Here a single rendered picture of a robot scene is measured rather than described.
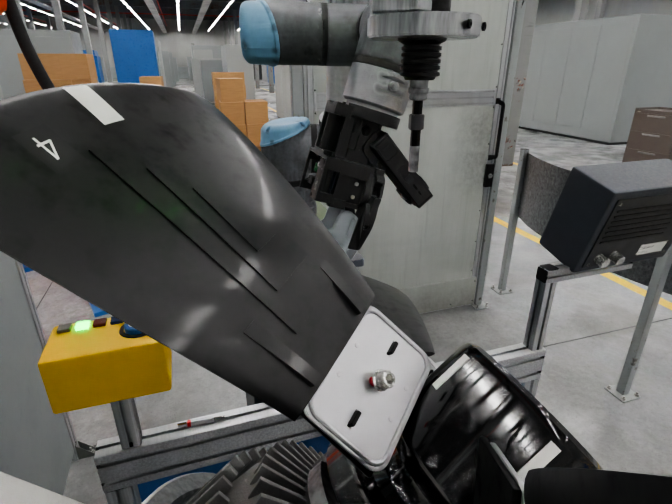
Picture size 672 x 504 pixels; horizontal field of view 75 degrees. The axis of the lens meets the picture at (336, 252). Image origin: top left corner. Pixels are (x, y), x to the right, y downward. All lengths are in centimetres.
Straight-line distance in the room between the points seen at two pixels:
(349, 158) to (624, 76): 969
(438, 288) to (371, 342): 249
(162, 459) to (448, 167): 206
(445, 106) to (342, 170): 196
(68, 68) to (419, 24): 804
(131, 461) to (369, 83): 70
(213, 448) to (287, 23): 69
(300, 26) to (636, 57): 974
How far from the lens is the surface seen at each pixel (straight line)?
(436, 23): 28
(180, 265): 26
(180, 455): 88
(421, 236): 257
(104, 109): 31
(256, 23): 61
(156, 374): 73
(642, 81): 1045
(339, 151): 52
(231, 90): 785
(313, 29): 61
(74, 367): 72
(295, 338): 27
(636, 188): 99
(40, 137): 28
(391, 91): 52
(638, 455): 229
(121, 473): 89
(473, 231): 275
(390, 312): 51
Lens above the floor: 144
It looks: 23 degrees down
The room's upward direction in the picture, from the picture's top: straight up
